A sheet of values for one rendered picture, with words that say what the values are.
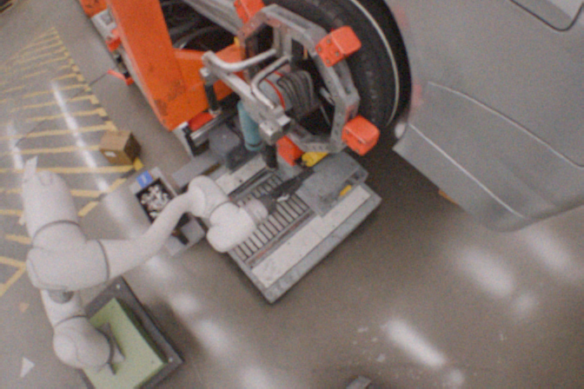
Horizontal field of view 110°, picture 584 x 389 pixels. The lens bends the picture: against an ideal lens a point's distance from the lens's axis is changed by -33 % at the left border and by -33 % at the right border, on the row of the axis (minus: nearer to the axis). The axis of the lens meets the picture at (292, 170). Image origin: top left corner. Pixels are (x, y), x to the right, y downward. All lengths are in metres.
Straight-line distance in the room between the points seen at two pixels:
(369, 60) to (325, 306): 1.19
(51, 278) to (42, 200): 0.18
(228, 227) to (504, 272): 1.65
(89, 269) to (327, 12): 0.88
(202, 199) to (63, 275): 0.53
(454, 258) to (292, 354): 1.05
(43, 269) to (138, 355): 0.76
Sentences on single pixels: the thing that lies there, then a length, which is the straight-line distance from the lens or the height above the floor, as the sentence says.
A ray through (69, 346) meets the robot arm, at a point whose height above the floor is 0.65.
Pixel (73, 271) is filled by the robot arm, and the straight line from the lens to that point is 0.70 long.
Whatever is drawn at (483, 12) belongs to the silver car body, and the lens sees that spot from 0.71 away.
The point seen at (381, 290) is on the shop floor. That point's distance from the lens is 1.66.
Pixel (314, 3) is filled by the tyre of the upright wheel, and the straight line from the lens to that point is 0.92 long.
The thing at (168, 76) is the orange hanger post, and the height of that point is 0.81.
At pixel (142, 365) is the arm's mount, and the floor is 0.37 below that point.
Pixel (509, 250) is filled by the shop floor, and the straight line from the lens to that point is 2.13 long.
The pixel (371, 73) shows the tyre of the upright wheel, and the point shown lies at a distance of 0.87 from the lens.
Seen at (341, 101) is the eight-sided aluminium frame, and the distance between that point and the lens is 0.86.
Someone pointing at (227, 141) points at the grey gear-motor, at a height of 0.40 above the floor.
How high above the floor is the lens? 1.58
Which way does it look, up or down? 58 degrees down
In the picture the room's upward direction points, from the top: straight up
